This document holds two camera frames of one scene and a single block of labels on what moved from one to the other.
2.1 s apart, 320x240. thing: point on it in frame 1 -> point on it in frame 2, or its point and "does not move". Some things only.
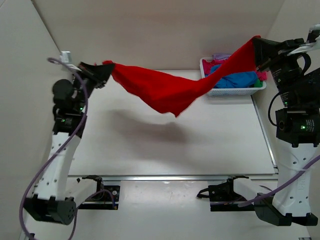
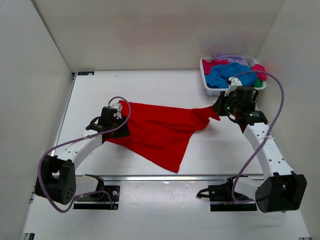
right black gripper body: x=283 y=67 -> x=231 y=107
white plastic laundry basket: x=230 y=92 does not move
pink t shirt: x=207 y=64 does not move
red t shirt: x=168 y=94 -> x=161 y=133
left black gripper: x=102 y=71 -> x=124 y=132
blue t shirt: x=234 y=80 does not move
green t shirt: x=259 y=84 does not move
